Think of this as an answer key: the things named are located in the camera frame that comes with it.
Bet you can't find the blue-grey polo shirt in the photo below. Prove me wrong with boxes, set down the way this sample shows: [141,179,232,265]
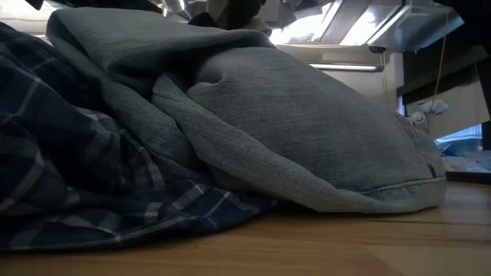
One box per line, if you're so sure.
[45,6,448,215]

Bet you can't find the blue plaid shirt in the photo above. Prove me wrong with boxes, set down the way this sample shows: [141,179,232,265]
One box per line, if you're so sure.
[0,21,277,252]

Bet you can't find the long ceiling light fixture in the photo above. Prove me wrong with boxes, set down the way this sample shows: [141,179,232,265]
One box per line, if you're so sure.
[308,63,385,73]

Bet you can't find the silver rectangular ceiling duct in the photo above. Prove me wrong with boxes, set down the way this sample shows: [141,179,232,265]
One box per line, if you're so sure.
[268,0,465,53]

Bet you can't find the yellow power cable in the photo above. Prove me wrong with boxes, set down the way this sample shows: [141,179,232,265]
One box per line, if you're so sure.
[432,11,450,112]

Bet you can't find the black metal table frame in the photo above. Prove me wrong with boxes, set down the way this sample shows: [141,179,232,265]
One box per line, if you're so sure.
[444,171,491,185]

